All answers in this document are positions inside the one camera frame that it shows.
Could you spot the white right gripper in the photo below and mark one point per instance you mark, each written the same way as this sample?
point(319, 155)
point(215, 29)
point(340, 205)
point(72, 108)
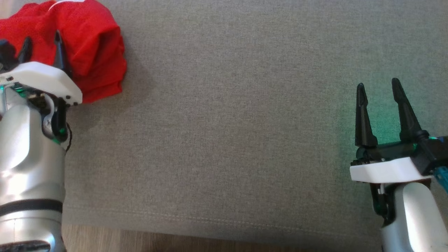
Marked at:
point(388, 169)

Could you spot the red jersey with white sleeves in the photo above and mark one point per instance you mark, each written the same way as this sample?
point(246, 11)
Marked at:
point(87, 42)

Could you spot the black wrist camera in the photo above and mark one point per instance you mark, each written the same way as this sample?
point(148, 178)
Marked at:
point(434, 150)
point(7, 54)

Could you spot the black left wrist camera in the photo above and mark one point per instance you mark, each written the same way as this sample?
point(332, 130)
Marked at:
point(7, 54)

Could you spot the teal right camera connector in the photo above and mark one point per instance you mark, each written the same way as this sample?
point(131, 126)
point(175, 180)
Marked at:
point(442, 176)

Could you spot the grey fabric sofa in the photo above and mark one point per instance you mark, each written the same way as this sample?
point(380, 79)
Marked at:
point(227, 122)

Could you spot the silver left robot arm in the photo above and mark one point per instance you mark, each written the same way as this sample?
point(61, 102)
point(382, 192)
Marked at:
point(28, 164)

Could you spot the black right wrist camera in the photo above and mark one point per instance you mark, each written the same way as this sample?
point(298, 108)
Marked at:
point(434, 150)

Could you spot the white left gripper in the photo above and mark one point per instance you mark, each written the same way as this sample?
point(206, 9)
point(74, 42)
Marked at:
point(45, 78)

